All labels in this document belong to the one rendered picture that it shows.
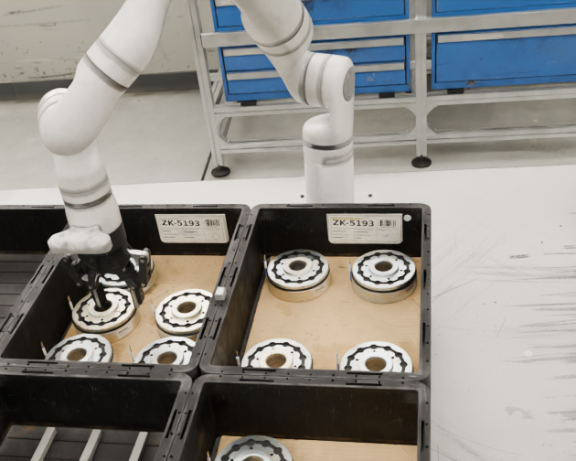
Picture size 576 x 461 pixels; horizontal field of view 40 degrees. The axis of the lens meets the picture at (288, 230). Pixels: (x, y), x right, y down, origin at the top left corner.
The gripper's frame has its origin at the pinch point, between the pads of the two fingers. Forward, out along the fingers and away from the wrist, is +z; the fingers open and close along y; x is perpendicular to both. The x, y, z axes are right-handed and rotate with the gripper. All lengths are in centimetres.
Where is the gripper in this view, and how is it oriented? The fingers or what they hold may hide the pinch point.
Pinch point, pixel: (118, 297)
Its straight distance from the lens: 127.8
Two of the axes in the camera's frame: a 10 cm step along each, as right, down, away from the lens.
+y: -9.8, 0.0, 1.9
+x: -1.5, 5.8, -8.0
